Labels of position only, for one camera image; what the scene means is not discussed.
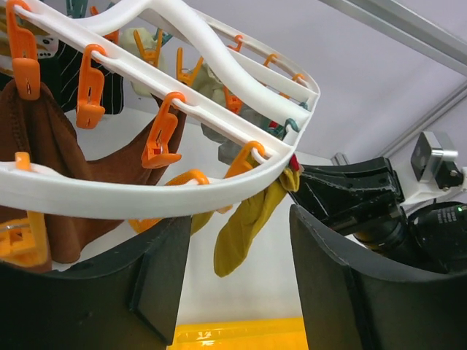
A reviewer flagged white round sock hanger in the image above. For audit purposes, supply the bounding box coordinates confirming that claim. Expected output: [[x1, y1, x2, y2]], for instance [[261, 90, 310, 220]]
[[1, 1, 320, 219]]

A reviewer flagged orange clothes peg large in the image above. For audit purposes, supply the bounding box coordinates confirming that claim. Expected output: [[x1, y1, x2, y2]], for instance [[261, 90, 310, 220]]
[[141, 91, 185, 169]]

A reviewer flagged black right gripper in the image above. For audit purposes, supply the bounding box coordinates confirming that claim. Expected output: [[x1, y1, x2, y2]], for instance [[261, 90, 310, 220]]
[[291, 157, 404, 236]]

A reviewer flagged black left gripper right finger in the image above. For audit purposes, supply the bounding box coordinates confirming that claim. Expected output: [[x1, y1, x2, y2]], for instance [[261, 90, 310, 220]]
[[289, 205, 466, 349]]

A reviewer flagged black striped hanging sock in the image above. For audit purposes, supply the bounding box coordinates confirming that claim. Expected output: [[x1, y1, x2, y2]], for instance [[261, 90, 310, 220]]
[[37, 36, 124, 114]]

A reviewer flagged mustard sock with reindeer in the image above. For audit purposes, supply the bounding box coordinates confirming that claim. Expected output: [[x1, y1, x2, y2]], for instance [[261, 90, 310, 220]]
[[279, 154, 304, 193]]

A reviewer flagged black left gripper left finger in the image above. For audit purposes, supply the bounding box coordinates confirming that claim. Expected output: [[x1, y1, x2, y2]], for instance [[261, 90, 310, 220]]
[[1, 217, 191, 349]]

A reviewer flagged brown hanging sock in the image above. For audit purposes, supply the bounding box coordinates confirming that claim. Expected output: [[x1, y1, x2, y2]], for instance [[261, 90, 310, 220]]
[[1, 80, 166, 273]]

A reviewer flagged teal clothes peg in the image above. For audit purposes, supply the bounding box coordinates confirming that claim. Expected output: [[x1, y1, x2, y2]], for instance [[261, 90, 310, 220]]
[[266, 118, 300, 140]]

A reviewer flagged orange clothes peg front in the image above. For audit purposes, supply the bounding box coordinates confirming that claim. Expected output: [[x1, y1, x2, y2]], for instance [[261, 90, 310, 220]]
[[128, 169, 209, 233]]

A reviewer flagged mustard yellow sock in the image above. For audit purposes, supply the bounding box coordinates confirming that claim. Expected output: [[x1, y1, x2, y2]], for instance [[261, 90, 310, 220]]
[[213, 180, 290, 277]]

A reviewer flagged grey sock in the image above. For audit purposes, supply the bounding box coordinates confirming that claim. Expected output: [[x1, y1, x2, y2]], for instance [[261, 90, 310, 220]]
[[200, 109, 273, 168]]

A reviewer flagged aluminium right frame post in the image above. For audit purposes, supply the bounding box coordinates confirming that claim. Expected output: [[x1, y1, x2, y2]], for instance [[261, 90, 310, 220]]
[[324, 81, 466, 166]]

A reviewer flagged yellow plastic bin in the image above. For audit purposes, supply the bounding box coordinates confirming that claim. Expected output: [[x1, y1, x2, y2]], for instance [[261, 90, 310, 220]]
[[168, 317, 308, 350]]

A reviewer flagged aluminium top crossbar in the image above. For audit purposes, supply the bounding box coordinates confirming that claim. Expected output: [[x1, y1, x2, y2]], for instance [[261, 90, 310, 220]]
[[321, 0, 466, 76]]

